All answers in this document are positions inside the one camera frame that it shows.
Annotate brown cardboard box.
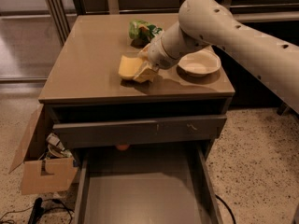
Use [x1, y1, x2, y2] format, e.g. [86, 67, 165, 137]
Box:
[9, 105, 78, 195]

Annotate grey drawer cabinet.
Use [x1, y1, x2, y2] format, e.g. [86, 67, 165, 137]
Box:
[37, 12, 235, 161]

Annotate black floor cable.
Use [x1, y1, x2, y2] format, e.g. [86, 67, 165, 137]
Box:
[214, 194, 237, 224]
[0, 198, 75, 224]

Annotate white paper bowl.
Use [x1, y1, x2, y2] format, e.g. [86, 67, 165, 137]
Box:
[178, 49, 221, 77]

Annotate dark floor object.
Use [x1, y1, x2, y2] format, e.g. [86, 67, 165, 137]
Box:
[277, 103, 290, 116]

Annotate green chip bag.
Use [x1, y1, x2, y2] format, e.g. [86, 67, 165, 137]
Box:
[129, 19, 164, 44]

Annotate small orange object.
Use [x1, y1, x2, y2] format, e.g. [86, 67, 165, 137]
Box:
[116, 145, 129, 151]

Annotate grey open middle drawer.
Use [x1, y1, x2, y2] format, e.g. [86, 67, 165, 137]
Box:
[74, 142, 223, 224]

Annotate grey top drawer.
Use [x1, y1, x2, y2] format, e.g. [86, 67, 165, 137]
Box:
[53, 115, 226, 149]

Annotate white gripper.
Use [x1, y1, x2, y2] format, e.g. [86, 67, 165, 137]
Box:
[133, 35, 179, 83]

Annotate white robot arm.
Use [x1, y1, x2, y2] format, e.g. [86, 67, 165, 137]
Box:
[134, 0, 299, 113]

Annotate black floor cable right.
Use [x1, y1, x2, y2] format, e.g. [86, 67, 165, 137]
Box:
[214, 194, 237, 224]

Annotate yellow sponge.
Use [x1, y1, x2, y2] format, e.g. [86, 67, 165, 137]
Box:
[119, 56, 143, 80]

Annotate black power adapter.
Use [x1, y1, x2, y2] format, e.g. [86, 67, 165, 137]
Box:
[27, 198, 43, 224]

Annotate clutter inside cardboard box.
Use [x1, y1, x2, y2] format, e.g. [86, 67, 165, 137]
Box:
[39, 133, 73, 160]

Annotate black floor cable left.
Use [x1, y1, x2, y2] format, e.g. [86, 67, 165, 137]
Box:
[0, 198, 75, 224]

